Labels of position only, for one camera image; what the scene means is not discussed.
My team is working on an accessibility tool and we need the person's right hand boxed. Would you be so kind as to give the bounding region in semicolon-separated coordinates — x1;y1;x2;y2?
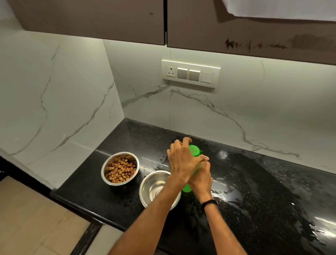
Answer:
188;160;214;204

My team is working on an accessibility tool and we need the person's left hand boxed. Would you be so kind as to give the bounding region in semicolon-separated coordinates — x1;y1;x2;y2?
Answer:
167;136;210;188

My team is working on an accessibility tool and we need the green plastic water bottle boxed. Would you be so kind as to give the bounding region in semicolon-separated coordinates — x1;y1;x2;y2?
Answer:
182;144;203;193

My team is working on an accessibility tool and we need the round steel bowl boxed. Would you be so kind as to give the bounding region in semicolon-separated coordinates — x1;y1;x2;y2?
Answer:
139;170;182;211
100;151;140;186

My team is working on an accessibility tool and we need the brown cabinet door with sheet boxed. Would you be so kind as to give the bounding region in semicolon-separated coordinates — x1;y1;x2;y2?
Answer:
167;0;336;66

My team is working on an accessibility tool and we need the person's left forearm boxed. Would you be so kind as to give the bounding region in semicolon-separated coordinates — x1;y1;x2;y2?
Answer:
107;178;189;255

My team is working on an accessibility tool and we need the person's right forearm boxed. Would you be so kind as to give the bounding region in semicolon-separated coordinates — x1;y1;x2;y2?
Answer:
203;204;249;255

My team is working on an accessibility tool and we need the black wristband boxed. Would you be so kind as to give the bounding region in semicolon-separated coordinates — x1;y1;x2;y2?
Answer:
201;199;218;211

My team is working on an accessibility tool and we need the white base cabinet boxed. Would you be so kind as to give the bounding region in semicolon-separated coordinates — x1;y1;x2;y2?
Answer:
85;223;124;255

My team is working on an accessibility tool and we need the black stone threshold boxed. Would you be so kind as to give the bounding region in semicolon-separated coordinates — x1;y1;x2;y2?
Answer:
69;220;103;255

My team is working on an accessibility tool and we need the white printed paper sheet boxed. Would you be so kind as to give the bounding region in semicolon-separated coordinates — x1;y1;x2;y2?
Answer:
222;0;336;22

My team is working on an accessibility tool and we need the white wall switch panel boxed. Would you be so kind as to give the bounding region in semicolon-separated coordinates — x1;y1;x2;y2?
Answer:
161;59;221;89

